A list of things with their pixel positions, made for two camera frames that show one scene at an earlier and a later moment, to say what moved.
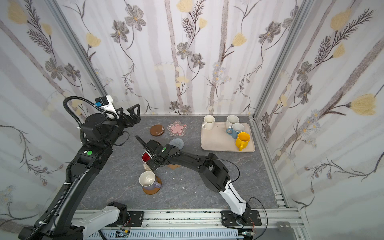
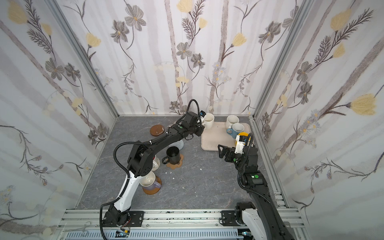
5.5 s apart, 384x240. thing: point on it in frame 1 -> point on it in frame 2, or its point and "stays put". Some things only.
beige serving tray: (216, 140) stays put
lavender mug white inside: (147, 180) stays put
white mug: (209, 122) stays put
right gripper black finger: (145, 145) -> (228, 152)
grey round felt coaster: (177, 142) stays put
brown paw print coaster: (174, 166) stays put
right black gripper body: (151, 148) -> (229, 153)
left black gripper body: (125, 117) -> (199, 129)
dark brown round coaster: (157, 130) stays put
